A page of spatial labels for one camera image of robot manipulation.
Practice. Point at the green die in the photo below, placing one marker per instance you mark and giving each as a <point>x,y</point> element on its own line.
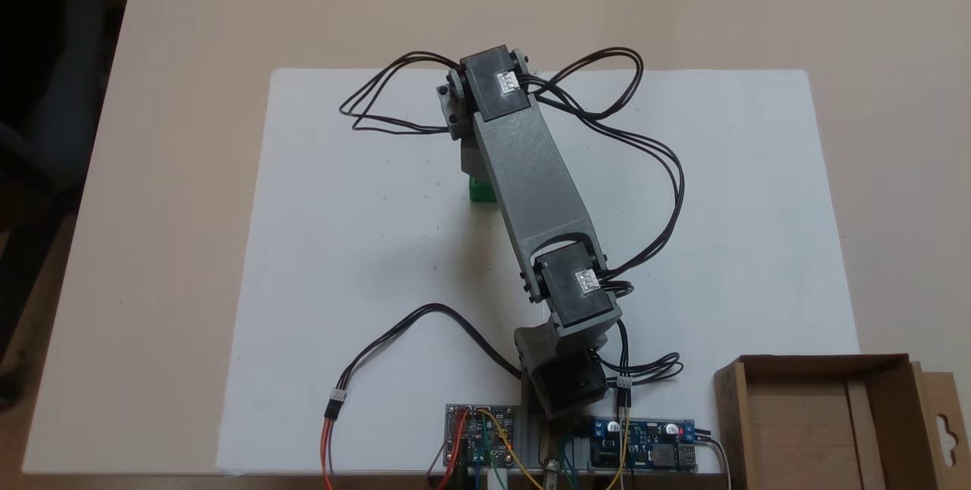
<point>480,193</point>

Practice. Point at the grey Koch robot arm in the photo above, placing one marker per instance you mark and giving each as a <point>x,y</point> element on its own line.
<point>535,171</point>

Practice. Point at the white paper sheet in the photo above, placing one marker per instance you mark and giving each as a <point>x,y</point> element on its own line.
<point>758,209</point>
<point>341,262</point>

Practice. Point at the blue power converter board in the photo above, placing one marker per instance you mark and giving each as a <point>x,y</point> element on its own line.
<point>645,444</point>

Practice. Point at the brown cardboard box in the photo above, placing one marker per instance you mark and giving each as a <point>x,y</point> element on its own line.
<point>804,429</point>

